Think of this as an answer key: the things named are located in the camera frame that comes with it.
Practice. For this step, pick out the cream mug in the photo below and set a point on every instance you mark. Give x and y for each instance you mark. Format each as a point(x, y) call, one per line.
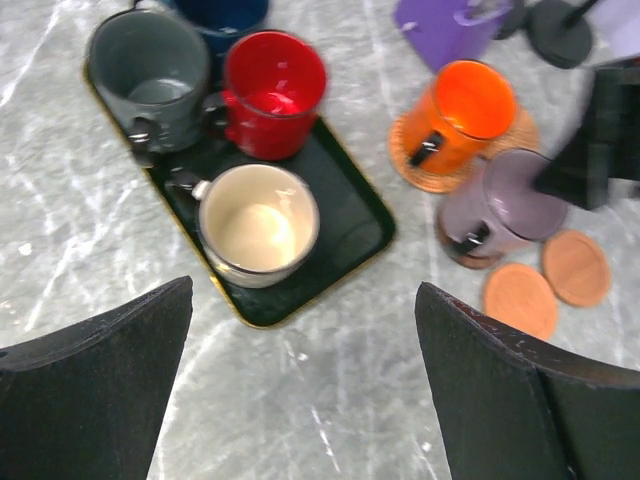
point(257, 223)

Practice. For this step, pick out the dark wood coaster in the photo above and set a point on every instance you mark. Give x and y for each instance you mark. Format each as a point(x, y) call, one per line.
point(470, 259)

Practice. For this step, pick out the blue mug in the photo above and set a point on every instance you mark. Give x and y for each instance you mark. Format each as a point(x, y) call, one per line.
point(222, 22)

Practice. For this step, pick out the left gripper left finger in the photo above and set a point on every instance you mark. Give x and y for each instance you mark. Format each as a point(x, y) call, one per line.
point(88, 401)

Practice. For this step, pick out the dark green mug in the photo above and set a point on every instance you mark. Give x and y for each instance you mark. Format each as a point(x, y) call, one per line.
point(151, 69)

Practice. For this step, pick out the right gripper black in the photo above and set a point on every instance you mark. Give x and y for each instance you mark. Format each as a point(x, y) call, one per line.
point(579, 173)

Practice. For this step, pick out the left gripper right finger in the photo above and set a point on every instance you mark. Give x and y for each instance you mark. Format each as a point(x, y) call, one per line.
point(511, 406)

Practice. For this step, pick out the black serving tray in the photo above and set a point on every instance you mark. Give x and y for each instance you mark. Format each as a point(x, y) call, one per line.
point(355, 223)

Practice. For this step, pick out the woven rattan coaster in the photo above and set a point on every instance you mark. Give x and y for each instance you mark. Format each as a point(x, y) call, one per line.
point(523, 134)

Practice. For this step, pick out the orange mug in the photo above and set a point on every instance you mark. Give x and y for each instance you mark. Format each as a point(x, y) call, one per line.
point(467, 105)

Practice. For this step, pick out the lilac mug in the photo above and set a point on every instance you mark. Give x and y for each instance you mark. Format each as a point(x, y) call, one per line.
point(498, 210)

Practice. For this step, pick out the light wood coaster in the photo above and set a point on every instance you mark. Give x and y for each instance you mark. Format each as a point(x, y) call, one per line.
point(520, 297)
point(576, 268)

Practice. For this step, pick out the purple metronome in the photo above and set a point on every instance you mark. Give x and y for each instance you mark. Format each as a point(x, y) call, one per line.
point(442, 31)

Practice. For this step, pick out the red mug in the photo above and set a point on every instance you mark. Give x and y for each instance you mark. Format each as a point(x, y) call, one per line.
point(273, 84)

